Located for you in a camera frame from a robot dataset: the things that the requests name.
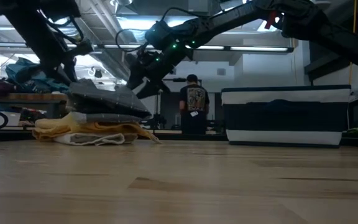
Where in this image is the white tube light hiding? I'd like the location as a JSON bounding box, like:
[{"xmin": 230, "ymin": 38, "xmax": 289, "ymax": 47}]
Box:
[
  {"xmin": 229, "ymin": 45, "xmax": 294, "ymax": 53},
  {"xmin": 103, "ymin": 44, "xmax": 155, "ymax": 50},
  {"xmin": 197, "ymin": 45, "xmax": 226, "ymax": 51},
  {"xmin": 0, "ymin": 42, "xmax": 78, "ymax": 49}
]

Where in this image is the person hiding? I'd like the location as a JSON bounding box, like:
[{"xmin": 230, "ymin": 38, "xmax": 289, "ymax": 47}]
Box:
[{"xmin": 178, "ymin": 73, "xmax": 211, "ymax": 136}]

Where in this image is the grey checked towel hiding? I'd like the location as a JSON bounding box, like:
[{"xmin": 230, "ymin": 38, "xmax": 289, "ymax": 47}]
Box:
[{"xmin": 68, "ymin": 77, "xmax": 153, "ymax": 124}]

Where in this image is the brown wooden table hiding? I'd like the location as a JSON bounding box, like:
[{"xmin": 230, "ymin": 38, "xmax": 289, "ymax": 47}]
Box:
[{"xmin": 0, "ymin": 92, "xmax": 70, "ymax": 104}]

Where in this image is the white checked towel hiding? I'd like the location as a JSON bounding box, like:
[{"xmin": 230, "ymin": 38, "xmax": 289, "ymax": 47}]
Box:
[{"xmin": 53, "ymin": 133, "xmax": 139, "ymax": 147}]

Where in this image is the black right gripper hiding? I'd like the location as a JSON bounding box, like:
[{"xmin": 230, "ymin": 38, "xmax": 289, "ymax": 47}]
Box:
[{"xmin": 126, "ymin": 43, "xmax": 194, "ymax": 100}]

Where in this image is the maroon bag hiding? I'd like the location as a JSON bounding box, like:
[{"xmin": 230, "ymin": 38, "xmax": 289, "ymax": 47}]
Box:
[{"xmin": 0, "ymin": 79, "xmax": 16, "ymax": 96}]

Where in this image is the teal clothes pile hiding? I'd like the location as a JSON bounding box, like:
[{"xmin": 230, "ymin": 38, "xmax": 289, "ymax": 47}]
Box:
[{"xmin": 4, "ymin": 57, "xmax": 71, "ymax": 94}]

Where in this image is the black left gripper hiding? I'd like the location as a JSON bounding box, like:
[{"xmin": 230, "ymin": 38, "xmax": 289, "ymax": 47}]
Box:
[{"xmin": 42, "ymin": 39, "xmax": 94, "ymax": 86}]

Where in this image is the thick yellow cable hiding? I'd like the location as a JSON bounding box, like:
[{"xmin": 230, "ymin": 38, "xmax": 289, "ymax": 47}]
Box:
[{"xmin": 348, "ymin": 0, "xmax": 357, "ymax": 85}]

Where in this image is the orange yellow towel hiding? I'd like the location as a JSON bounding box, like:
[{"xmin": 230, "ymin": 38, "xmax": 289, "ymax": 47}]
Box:
[{"xmin": 31, "ymin": 111, "xmax": 163, "ymax": 145}]

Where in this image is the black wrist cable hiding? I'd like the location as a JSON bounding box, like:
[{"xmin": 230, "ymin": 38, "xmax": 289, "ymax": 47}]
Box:
[
  {"xmin": 115, "ymin": 6, "xmax": 213, "ymax": 53},
  {"xmin": 37, "ymin": 8, "xmax": 86, "ymax": 44}
]

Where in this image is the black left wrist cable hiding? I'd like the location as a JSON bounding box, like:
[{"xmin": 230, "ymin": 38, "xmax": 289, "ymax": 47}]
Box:
[{"xmin": 37, "ymin": 8, "xmax": 86, "ymax": 44}]

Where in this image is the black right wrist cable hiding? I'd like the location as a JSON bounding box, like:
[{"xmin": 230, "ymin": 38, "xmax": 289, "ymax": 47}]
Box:
[{"xmin": 115, "ymin": 6, "xmax": 213, "ymax": 53}]

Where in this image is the navy blue fabric bin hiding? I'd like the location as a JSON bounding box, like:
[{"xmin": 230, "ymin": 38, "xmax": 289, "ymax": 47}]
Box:
[{"xmin": 221, "ymin": 84, "xmax": 352, "ymax": 149}]

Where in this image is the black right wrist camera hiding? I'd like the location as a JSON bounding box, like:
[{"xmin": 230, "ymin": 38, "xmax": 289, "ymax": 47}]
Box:
[{"xmin": 144, "ymin": 21, "xmax": 175, "ymax": 44}]

